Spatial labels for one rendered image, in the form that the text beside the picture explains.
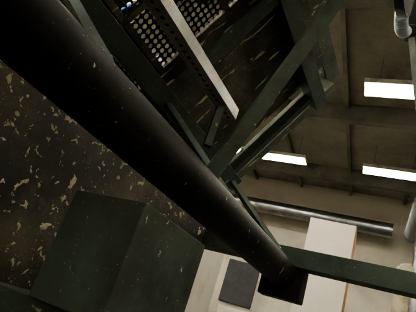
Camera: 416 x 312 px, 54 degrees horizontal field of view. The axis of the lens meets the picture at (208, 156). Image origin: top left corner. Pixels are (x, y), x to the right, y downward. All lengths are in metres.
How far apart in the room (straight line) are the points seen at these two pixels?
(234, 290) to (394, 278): 8.40
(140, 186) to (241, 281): 8.63
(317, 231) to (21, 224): 4.68
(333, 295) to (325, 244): 0.64
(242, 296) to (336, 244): 4.92
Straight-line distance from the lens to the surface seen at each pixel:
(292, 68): 1.29
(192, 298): 4.50
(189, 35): 1.13
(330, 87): 2.44
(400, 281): 1.91
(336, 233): 5.59
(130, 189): 1.60
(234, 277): 10.23
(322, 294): 5.42
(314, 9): 2.13
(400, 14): 1.65
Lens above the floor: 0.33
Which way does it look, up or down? 22 degrees up
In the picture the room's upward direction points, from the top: 19 degrees clockwise
